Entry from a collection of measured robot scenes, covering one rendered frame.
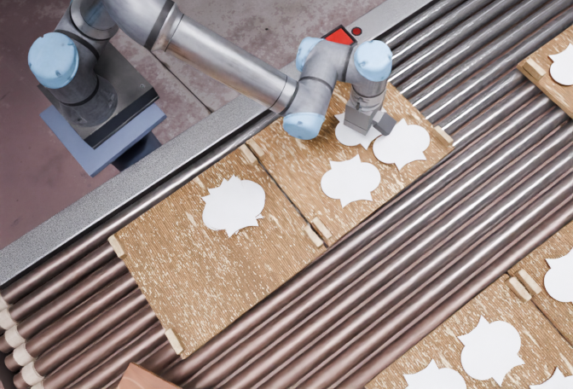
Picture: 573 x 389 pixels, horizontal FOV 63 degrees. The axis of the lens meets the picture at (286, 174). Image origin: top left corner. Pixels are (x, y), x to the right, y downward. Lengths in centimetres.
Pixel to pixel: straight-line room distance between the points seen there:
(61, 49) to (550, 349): 128
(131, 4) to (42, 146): 182
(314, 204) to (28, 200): 168
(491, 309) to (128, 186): 93
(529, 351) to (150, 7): 103
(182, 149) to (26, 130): 152
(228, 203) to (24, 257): 54
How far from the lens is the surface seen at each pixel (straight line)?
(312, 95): 92
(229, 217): 113
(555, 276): 123
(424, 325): 115
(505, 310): 118
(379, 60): 95
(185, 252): 117
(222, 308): 113
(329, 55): 98
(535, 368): 120
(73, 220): 132
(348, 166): 118
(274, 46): 253
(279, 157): 120
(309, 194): 116
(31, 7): 315
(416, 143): 123
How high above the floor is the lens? 204
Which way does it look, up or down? 69 degrees down
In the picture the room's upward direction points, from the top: 10 degrees counter-clockwise
